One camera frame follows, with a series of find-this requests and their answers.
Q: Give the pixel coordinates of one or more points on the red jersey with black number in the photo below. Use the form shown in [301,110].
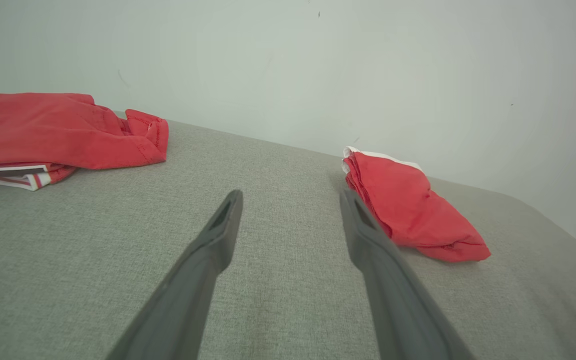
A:
[58,130]

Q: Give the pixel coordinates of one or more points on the red shorts with white stripe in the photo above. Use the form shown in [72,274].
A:
[408,210]

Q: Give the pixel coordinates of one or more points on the grey fabric sofa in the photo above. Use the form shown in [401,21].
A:
[288,300]

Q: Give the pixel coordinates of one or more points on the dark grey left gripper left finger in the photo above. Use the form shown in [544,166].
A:
[183,310]

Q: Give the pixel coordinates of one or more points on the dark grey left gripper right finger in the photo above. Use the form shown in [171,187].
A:
[398,310]

